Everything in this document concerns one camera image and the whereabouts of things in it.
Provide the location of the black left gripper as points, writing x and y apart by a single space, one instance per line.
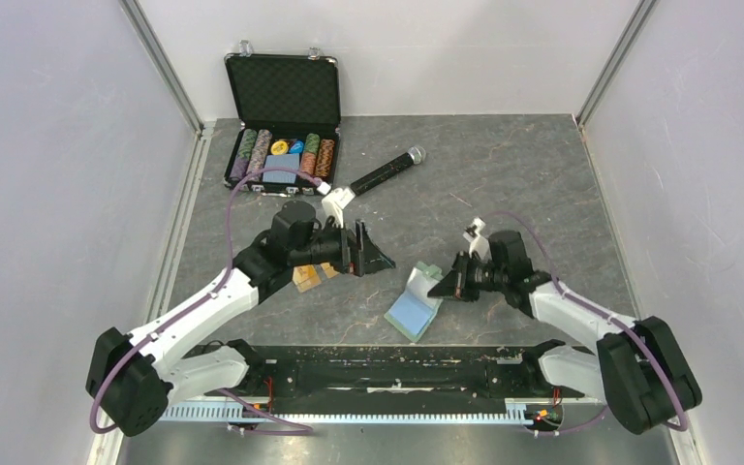
370 258

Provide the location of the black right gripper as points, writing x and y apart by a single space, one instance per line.
456 284

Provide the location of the green card holder wallet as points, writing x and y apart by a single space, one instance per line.
413 311

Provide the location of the clear acrylic card tray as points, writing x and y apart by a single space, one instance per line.
321 272

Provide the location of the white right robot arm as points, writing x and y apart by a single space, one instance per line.
635 367

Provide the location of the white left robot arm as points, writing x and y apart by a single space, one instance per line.
135 376

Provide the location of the gold credit card stack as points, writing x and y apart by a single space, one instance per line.
329 271

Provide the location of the orange credit card stack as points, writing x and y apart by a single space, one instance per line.
306 277

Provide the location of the blue playing card deck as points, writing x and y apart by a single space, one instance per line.
282 169

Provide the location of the black handheld microphone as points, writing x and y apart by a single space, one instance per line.
413 156

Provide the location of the black poker chip case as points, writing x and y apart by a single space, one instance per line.
286 104

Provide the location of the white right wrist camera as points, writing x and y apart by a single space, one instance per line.
478 244

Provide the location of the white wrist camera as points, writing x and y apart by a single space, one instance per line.
334 201
478 244

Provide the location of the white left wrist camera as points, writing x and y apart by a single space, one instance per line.
334 201

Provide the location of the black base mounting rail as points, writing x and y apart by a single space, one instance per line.
406 380

